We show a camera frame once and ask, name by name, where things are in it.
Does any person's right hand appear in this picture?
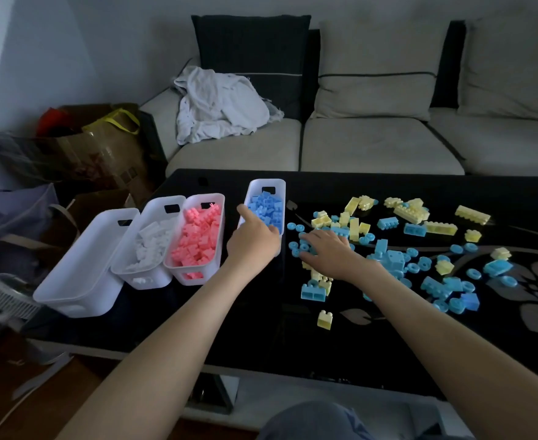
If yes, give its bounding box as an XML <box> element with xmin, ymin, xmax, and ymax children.
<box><xmin>300</xmin><ymin>229</ymin><xmax>380</xmax><ymax>285</ymax></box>

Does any person's left hand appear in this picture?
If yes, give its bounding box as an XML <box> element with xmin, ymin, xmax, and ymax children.
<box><xmin>226</xmin><ymin>203</ymin><xmax>282</xmax><ymax>273</ymax></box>

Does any pile of colorful blocks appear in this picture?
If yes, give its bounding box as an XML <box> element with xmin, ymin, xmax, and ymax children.
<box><xmin>287</xmin><ymin>195</ymin><xmax>518</xmax><ymax>331</ymax></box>

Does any pile of white blocks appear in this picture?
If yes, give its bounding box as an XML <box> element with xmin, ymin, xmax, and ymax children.
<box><xmin>127</xmin><ymin>217</ymin><xmax>178</xmax><ymax>285</ymax></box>

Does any person's left forearm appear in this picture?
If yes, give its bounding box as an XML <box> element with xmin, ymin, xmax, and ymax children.
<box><xmin>57</xmin><ymin>260</ymin><xmax>263</xmax><ymax>440</ymax></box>

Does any person's right forearm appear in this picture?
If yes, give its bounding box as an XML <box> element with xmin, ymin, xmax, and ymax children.
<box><xmin>356</xmin><ymin>265</ymin><xmax>538</xmax><ymax>440</ymax></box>

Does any person's left leg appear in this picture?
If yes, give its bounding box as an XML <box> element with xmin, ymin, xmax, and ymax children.
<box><xmin>257</xmin><ymin>400</ymin><xmax>375</xmax><ymax>440</ymax></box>

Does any black glass coffee table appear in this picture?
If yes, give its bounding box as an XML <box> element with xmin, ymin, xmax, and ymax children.
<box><xmin>21</xmin><ymin>168</ymin><xmax>538</xmax><ymax>416</ymax></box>

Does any grey sofa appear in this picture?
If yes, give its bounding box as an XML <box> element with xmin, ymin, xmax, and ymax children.
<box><xmin>139</xmin><ymin>13</ymin><xmax>538</xmax><ymax>178</ymax></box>

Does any crumpled white cloth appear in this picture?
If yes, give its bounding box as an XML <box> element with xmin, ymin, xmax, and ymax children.
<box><xmin>173</xmin><ymin>66</ymin><xmax>285</xmax><ymax>146</ymax></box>

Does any beige back cushion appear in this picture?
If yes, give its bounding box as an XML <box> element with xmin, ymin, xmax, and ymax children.
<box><xmin>457</xmin><ymin>15</ymin><xmax>538</xmax><ymax>123</ymax></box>
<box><xmin>311</xmin><ymin>20</ymin><xmax>449</xmax><ymax>122</ymax></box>

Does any glossy brown shopping bag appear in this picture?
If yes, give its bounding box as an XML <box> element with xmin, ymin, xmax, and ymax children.
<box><xmin>0</xmin><ymin>103</ymin><xmax>169</xmax><ymax>205</ymax></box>

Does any yellow bag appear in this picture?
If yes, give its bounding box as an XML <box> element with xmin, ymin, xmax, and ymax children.
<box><xmin>81</xmin><ymin>108</ymin><xmax>141</xmax><ymax>136</ymax></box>

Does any dark back cushion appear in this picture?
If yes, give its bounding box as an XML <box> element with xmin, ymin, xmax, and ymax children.
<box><xmin>191</xmin><ymin>14</ymin><xmax>312</xmax><ymax>120</ymax></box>

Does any red object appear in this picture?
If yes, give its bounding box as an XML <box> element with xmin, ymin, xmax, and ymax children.
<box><xmin>36</xmin><ymin>107</ymin><xmax>73</xmax><ymax>136</ymax></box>

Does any purple bag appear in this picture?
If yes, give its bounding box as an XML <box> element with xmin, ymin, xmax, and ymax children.
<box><xmin>0</xmin><ymin>183</ymin><xmax>61</xmax><ymax>289</ymax></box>

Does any small white fan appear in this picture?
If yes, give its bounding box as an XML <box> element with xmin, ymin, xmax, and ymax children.
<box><xmin>0</xmin><ymin>273</ymin><xmax>43</xmax><ymax>333</ymax></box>

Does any brown paper bag white handle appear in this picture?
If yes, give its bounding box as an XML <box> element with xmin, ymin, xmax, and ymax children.
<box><xmin>0</xmin><ymin>188</ymin><xmax>137</xmax><ymax>271</ymax></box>

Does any white fan cable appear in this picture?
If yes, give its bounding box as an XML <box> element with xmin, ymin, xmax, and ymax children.
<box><xmin>0</xmin><ymin>389</ymin><xmax>40</xmax><ymax>440</ymax></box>

